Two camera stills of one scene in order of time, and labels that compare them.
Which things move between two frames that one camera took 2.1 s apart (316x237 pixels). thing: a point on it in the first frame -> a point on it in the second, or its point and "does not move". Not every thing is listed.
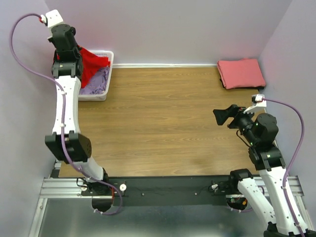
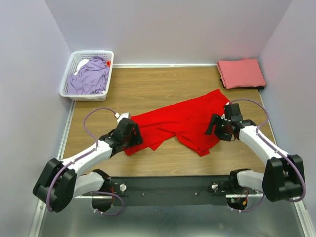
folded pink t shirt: x=240 y=73 does not move
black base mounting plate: x=189 y=190 does not move
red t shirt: x=91 y=63 -> x=188 y=121
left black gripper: x=78 y=48 -> x=137 y=138
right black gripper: x=221 y=115 -> x=217 y=119
